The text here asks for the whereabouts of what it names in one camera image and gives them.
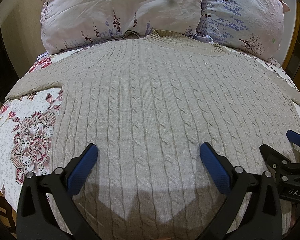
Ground beige cable knit sweater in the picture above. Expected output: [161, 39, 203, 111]
[8, 30, 300, 239]

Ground floral bed sheet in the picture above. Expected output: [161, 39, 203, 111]
[0, 51, 64, 212]

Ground right floral pillow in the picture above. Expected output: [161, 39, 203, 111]
[194, 0, 290, 60]

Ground floral pillow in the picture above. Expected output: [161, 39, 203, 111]
[40, 0, 201, 54]
[194, 0, 290, 60]

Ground left floral pillow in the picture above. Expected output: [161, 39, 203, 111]
[40, 0, 201, 54]

